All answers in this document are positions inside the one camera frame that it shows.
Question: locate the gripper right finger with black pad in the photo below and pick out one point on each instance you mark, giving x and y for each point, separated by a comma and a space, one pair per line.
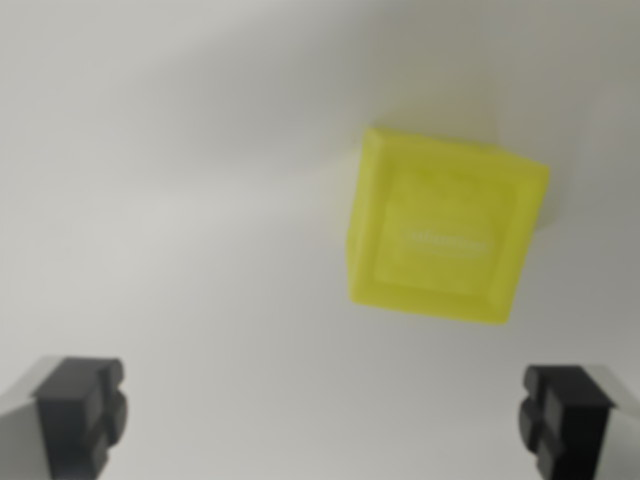
580, 425

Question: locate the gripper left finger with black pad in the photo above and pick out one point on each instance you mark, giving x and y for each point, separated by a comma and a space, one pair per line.
60, 420

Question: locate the yellow translucent cube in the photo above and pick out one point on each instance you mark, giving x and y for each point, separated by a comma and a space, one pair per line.
440, 230

